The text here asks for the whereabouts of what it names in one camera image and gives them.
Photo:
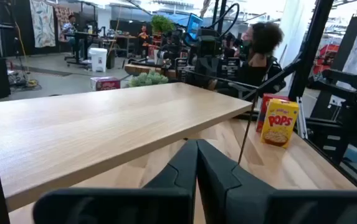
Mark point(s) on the person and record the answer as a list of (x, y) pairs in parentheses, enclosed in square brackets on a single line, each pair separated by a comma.
[(69, 29), (143, 35), (259, 62)]

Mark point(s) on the blue computer monitor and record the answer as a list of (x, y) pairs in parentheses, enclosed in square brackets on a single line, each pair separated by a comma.
[(194, 25)]

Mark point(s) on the red cereal box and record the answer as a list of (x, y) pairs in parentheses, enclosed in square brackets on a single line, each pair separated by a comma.
[(263, 109)]

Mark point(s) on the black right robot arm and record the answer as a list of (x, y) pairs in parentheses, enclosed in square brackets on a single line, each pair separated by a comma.
[(207, 46)]

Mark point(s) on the purple Raisin Bran box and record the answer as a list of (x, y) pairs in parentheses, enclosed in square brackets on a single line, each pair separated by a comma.
[(105, 84)]

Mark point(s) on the red equipment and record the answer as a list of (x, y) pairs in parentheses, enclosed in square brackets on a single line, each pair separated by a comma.
[(326, 57)]

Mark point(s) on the white waste bin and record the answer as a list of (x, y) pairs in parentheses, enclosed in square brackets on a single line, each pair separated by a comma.
[(98, 59)]

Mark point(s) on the green bushy plant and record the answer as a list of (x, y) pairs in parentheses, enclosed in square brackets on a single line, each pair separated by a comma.
[(162, 24)]

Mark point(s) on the leaf-print hanging cloth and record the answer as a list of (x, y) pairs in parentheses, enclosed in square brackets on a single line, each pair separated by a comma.
[(42, 23)]

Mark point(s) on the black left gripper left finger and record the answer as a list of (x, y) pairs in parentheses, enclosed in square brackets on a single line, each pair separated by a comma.
[(178, 174)]

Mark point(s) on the black standing desk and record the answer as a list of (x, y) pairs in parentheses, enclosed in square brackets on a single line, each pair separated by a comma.
[(78, 46)]

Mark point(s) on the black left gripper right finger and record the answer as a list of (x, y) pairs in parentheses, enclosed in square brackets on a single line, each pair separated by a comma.
[(221, 193)]

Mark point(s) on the wooden bench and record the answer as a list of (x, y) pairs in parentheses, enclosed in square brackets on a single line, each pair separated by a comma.
[(134, 69)]

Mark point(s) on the yellow Pops cereal box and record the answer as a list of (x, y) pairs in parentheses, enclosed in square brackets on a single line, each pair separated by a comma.
[(279, 124)]

